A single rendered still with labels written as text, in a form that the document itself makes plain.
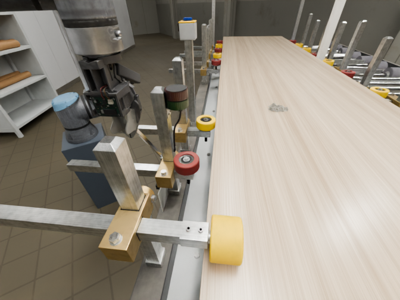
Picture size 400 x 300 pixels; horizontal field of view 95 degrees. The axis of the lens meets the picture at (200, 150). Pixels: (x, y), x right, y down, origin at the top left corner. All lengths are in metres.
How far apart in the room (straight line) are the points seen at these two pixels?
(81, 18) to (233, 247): 0.44
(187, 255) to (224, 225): 0.38
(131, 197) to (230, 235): 0.18
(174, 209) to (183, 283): 0.22
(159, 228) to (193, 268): 0.35
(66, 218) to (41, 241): 1.36
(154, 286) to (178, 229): 0.27
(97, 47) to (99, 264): 1.32
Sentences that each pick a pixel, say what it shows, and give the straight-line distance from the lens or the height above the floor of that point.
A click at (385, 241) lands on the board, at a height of 0.90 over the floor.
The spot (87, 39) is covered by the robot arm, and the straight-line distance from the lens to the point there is 0.41.
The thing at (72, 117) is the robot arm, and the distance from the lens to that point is 1.33.
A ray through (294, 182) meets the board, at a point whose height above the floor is 0.90.
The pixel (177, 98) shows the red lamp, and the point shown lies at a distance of 0.48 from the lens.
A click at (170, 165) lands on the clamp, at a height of 0.87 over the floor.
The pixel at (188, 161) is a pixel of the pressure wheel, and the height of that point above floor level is 0.90.
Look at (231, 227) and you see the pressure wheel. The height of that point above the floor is 0.98.
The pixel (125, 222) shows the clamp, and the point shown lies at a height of 0.97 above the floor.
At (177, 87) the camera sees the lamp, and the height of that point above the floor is 1.11.
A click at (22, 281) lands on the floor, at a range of 1.72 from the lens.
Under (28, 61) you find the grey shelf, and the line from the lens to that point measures 3.76.
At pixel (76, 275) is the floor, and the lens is 1.55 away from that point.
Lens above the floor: 1.28
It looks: 39 degrees down
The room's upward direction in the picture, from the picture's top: 2 degrees counter-clockwise
